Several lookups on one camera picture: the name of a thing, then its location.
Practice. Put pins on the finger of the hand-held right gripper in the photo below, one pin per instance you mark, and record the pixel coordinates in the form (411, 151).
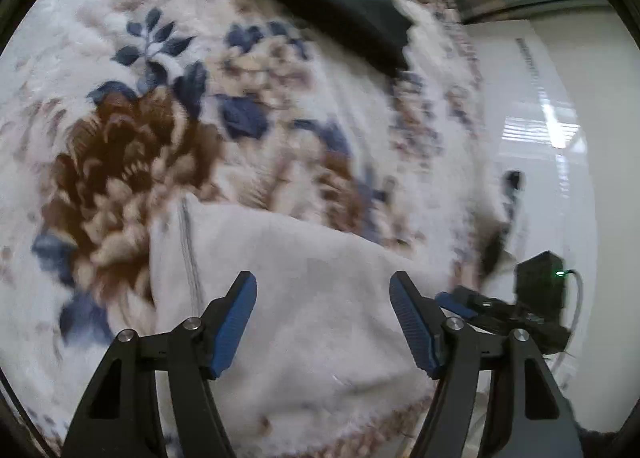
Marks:
(460, 303)

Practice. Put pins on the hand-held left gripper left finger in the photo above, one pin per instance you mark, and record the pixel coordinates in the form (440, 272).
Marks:
(234, 323)

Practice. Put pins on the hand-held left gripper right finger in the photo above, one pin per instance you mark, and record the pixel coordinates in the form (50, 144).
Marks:
(414, 323)

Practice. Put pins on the white fleece garment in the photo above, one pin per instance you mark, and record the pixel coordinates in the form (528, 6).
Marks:
(310, 288)

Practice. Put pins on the floral printed blanket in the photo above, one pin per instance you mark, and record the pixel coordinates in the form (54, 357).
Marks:
(150, 148)

